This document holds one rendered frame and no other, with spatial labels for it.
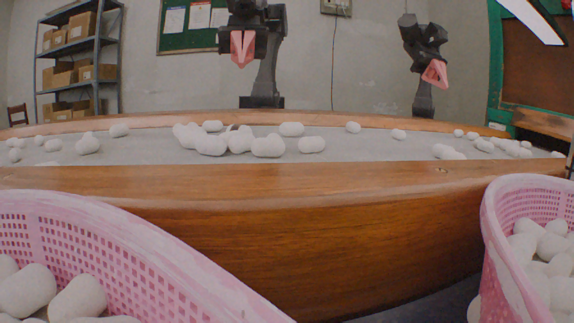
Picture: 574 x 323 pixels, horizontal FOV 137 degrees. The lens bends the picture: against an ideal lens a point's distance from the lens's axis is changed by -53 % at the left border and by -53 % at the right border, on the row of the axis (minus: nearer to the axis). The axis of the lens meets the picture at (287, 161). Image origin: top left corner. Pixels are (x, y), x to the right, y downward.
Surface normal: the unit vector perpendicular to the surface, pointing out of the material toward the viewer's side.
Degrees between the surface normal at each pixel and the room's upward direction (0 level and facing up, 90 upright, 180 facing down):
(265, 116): 45
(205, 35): 90
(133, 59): 89
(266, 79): 69
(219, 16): 87
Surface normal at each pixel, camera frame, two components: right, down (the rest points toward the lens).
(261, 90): -0.15, -0.09
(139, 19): 0.08, 0.29
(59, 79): 0.10, 0.06
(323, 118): 0.15, -0.47
